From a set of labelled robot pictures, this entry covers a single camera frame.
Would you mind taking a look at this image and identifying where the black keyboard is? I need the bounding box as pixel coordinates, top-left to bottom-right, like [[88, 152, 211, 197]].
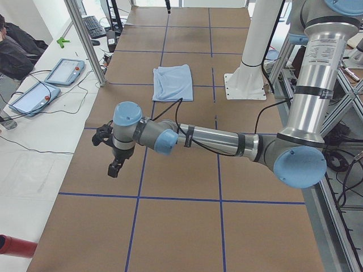
[[82, 16, 106, 39]]

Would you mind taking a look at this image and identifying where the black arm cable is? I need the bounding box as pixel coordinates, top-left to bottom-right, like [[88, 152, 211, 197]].
[[151, 97, 294, 156]]

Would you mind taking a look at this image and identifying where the near blue teach pendant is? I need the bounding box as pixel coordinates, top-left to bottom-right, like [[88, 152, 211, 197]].
[[9, 82, 61, 117]]

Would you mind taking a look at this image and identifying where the red cylinder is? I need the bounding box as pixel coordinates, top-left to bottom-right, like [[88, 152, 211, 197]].
[[1, 235, 38, 258]]

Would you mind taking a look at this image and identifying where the blue teach pendant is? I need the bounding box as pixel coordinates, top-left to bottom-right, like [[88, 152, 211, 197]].
[[44, 58, 85, 86], [9, 82, 61, 117]]

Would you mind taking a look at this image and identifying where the person in black jacket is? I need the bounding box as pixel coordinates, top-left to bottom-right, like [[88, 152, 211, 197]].
[[1, 16, 48, 80]]

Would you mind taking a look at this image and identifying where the aluminium frame rack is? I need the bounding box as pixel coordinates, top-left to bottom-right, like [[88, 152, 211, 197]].
[[266, 42, 363, 272]]

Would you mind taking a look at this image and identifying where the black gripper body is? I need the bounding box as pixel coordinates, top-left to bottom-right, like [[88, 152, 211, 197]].
[[165, 0, 171, 10], [112, 147, 134, 165]]

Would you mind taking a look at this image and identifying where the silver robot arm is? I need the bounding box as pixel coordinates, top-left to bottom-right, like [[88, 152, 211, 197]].
[[106, 1, 362, 188]]

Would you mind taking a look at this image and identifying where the green plastic clamp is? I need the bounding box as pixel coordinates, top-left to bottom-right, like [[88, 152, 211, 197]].
[[57, 36, 70, 49]]

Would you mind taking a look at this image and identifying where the far blue teach pendant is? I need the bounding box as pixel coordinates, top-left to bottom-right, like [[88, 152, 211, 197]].
[[44, 58, 85, 86]]

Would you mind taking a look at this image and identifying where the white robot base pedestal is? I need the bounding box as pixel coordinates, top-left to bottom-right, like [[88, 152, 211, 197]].
[[224, 0, 285, 100]]

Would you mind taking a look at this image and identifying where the light blue t-shirt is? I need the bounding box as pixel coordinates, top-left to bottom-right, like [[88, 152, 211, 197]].
[[152, 64, 193, 102]]

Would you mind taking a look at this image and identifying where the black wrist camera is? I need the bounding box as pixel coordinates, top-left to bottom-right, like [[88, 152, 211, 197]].
[[92, 120, 114, 147]]

